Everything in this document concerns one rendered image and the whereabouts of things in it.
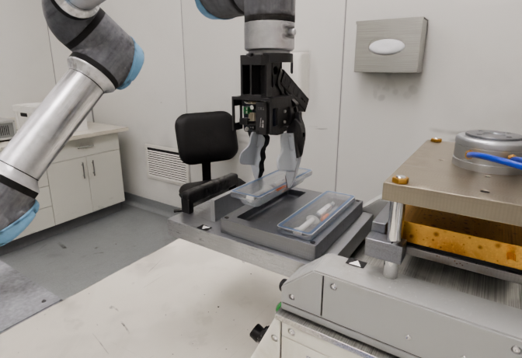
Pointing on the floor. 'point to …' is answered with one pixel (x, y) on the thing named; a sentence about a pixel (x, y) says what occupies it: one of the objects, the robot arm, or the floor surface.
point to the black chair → (205, 144)
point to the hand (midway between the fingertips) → (275, 176)
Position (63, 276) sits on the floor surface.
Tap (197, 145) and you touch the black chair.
